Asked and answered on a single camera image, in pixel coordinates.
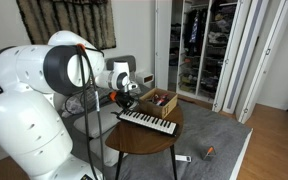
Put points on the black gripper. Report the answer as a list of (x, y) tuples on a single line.
[(126, 99)]

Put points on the black mini piano keyboard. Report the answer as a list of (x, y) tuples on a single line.
[(150, 121)]

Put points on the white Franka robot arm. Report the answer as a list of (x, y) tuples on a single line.
[(27, 126)]

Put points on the brown wooden box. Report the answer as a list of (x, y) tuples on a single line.
[(155, 109)]

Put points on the large white pillow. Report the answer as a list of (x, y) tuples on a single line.
[(109, 121)]

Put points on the red black items in box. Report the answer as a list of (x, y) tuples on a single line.
[(160, 99)]

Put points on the round dark wooden table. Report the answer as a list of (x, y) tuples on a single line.
[(137, 138)]

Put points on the white clock radio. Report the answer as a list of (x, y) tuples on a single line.
[(145, 77)]

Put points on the grey padded headboard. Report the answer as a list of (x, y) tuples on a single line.
[(130, 63)]

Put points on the small white pillow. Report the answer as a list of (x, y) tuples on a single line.
[(109, 151)]

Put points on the plaid grey cushion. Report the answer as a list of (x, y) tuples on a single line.
[(75, 103)]

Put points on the grey sofa bed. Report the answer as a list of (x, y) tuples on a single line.
[(77, 140)]

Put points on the white remote control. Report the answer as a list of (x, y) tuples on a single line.
[(183, 158)]

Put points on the grey floor rug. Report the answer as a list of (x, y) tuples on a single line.
[(210, 133)]

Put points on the open white wardrobe with clothes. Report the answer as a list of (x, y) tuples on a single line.
[(197, 50)]

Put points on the small grey orange triangular object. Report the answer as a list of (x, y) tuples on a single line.
[(210, 154)]

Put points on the narrow white folding door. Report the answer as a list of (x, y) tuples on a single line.
[(230, 50)]

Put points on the white door with grey stripe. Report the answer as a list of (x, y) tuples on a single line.
[(247, 56)]

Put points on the wide white folding door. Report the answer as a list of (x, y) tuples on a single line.
[(267, 66)]

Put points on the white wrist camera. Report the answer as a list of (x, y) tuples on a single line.
[(132, 86)]

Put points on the shaggy brown wall hanging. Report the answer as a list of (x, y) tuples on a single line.
[(64, 16)]

